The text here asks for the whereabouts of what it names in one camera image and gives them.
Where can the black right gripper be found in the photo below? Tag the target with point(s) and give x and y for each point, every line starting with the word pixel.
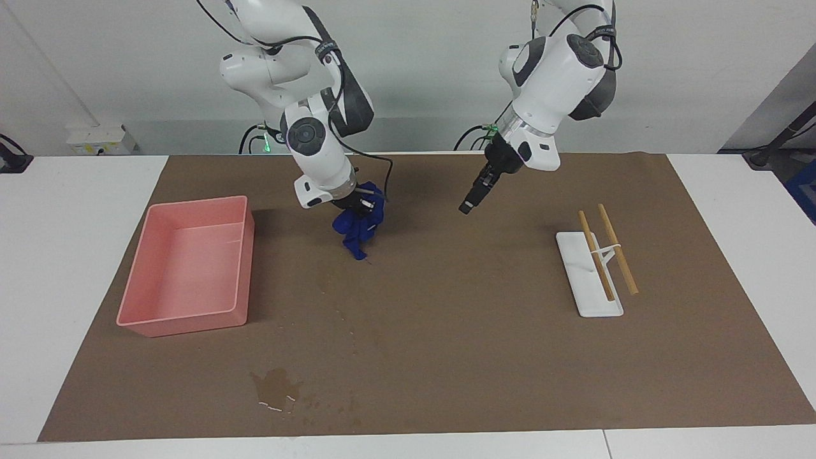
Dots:
pixel 350 205

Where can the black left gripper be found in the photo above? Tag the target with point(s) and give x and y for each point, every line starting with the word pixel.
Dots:
pixel 500 162

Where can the blue cloth towel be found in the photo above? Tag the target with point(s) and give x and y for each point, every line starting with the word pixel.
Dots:
pixel 357 233

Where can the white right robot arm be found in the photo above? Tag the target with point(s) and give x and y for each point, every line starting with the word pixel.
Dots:
pixel 312 137

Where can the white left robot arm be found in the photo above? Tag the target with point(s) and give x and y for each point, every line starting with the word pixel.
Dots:
pixel 554 70

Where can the white towel rack base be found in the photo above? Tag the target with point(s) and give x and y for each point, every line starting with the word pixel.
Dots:
pixel 583 280

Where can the water puddle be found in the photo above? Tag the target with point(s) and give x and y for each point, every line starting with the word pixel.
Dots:
pixel 277 386

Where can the brown table mat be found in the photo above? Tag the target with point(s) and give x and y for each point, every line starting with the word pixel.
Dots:
pixel 414 319

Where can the wooden rack rod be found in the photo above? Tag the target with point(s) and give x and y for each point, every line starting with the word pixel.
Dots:
pixel 596 255
pixel 619 255

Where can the pink plastic bin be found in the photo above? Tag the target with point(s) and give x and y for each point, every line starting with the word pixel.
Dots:
pixel 185 268

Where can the white power strip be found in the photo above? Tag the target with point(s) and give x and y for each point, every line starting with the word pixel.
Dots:
pixel 95 139

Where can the black metal stand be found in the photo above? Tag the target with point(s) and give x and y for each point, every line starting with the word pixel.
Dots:
pixel 774 143

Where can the black clamp mount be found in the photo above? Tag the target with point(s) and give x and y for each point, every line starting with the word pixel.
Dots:
pixel 13 162

